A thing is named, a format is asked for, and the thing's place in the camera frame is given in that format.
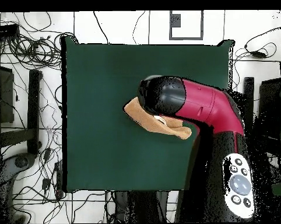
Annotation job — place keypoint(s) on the flat black box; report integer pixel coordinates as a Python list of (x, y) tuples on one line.
[(5, 30)]

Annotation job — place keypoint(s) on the dark green table cloth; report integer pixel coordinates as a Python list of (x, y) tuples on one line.
[(96, 116)]

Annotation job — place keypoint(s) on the office chair base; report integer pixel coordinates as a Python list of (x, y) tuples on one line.
[(21, 162)]

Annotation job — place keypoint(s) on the black metal frame bar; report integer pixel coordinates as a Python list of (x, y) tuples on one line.
[(247, 105), (34, 105)]

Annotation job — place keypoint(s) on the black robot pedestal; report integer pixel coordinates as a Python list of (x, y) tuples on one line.
[(142, 205)]

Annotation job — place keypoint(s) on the grey square floor marker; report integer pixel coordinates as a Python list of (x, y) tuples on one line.
[(175, 21)]

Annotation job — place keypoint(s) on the small black power adapter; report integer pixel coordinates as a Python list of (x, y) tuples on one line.
[(46, 183)]

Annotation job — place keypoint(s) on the large black box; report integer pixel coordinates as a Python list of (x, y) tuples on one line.
[(270, 105), (5, 93)]

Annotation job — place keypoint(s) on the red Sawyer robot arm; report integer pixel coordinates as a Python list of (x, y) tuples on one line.
[(201, 102)]

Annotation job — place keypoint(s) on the long black power strip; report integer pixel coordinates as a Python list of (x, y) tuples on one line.
[(59, 177)]

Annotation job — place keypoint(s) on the tan terry towel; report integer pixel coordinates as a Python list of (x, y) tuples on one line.
[(149, 119)]

